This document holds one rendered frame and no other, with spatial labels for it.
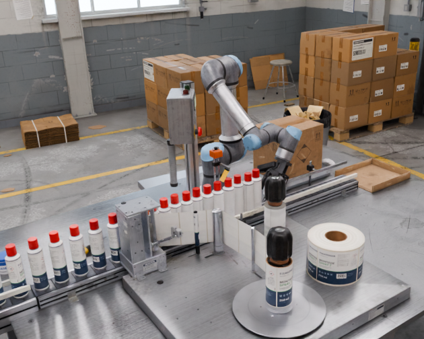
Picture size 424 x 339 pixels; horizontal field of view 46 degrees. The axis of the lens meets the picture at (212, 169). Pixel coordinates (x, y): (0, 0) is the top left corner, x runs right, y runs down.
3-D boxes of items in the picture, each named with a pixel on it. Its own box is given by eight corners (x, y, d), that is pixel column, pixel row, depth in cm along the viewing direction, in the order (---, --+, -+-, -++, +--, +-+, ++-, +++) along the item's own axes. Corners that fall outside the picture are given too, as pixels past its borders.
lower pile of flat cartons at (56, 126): (25, 149, 589) (22, 132, 581) (21, 136, 635) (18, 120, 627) (81, 140, 613) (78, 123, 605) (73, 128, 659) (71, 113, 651)
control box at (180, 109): (169, 144, 200) (165, 98, 193) (173, 131, 216) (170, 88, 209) (194, 144, 200) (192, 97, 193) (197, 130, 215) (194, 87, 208)
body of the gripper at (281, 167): (273, 184, 224) (284, 159, 223) (261, 179, 230) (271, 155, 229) (285, 188, 228) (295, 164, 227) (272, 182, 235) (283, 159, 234)
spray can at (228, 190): (231, 224, 221) (229, 181, 213) (221, 221, 224) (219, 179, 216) (237, 219, 225) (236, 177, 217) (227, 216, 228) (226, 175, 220)
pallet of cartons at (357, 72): (340, 143, 565) (346, 40, 521) (293, 125, 634) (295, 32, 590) (414, 124, 618) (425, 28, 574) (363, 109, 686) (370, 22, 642)
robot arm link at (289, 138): (291, 126, 233) (306, 132, 229) (281, 148, 234) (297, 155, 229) (283, 122, 227) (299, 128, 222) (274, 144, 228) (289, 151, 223)
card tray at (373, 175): (372, 193, 256) (373, 185, 254) (334, 177, 276) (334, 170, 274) (410, 178, 270) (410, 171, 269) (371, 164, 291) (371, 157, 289)
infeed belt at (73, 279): (38, 305, 180) (36, 296, 178) (31, 294, 186) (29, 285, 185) (356, 186, 261) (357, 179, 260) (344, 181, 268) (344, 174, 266)
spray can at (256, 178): (254, 214, 229) (253, 172, 221) (248, 209, 234) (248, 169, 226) (263, 211, 231) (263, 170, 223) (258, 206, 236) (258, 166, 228)
